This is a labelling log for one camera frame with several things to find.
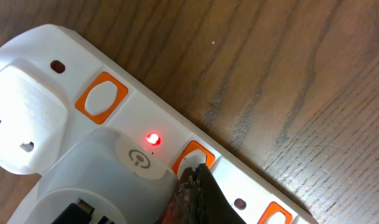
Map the white power strip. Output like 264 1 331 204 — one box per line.
0 24 314 223

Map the black USB charging cable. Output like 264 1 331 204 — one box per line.
50 202 117 224

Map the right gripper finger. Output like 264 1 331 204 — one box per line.
159 164 244 224

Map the white USB charger adapter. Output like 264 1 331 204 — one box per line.
19 128 177 223

